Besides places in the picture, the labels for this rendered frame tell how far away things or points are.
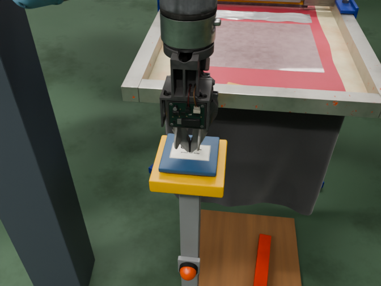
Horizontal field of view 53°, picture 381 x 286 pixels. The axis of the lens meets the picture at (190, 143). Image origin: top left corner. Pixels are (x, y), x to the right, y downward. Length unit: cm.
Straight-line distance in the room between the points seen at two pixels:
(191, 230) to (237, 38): 58
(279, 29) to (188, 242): 69
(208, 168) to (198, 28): 26
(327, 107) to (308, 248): 105
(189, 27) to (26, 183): 80
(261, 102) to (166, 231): 108
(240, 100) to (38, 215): 74
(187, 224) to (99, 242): 103
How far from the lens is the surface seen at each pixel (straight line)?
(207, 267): 165
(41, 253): 143
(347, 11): 128
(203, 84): 56
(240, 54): 104
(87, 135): 236
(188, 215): 78
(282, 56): 105
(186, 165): 65
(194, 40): 50
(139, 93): 84
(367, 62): 101
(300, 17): 130
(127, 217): 185
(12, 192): 122
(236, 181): 110
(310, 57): 107
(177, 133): 61
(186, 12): 49
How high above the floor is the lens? 142
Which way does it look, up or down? 40 degrees down
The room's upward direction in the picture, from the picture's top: straight up
